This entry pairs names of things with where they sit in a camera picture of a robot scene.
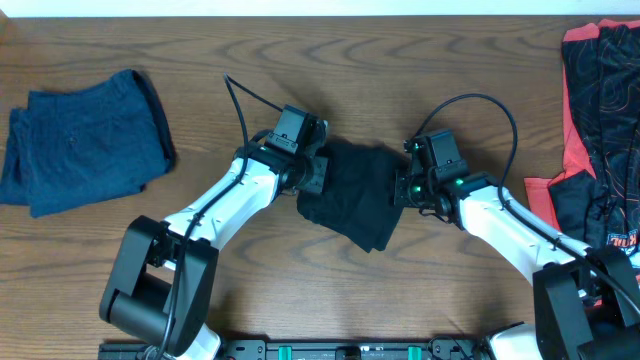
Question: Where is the black garment with orange lines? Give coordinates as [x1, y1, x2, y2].
[547, 24, 640, 251]

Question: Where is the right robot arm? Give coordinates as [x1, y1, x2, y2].
[394, 129, 639, 359]

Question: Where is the folded dark blue garment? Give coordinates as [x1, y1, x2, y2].
[1, 69, 177, 218]

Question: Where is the black t-shirt with white logo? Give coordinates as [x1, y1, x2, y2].
[297, 141, 408, 253]

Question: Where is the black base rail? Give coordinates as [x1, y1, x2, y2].
[97, 337, 491, 360]

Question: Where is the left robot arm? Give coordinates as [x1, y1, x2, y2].
[99, 105, 329, 359]

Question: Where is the red orange garment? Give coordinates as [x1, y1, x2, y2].
[522, 18, 640, 236]

